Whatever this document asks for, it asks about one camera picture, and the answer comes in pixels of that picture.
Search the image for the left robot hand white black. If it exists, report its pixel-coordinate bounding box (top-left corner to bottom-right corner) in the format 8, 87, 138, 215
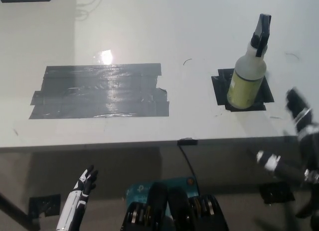
56, 165, 98, 231

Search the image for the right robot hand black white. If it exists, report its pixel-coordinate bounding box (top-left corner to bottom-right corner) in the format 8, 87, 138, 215
256, 87, 319, 184

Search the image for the spray bottle with black trigger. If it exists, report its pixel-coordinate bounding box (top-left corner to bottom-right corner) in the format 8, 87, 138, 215
226, 13, 272, 110

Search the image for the black floor tape patch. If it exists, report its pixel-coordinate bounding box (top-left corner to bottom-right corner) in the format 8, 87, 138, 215
259, 182, 296, 204
28, 193, 61, 218

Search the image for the dark metal table leg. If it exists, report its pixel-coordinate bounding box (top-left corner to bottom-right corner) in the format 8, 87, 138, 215
0, 191, 41, 231

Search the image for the black tape square marker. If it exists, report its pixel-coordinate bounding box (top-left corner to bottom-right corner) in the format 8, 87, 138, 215
211, 68, 275, 113

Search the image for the small black tape strip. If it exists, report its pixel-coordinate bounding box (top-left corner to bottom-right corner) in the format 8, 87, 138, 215
177, 137, 199, 146

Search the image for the large grey duct tape patch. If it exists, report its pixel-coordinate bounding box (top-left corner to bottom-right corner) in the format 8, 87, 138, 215
28, 63, 170, 120

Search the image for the thin black cable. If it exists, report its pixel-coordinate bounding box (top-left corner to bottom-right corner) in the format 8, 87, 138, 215
179, 144, 200, 195

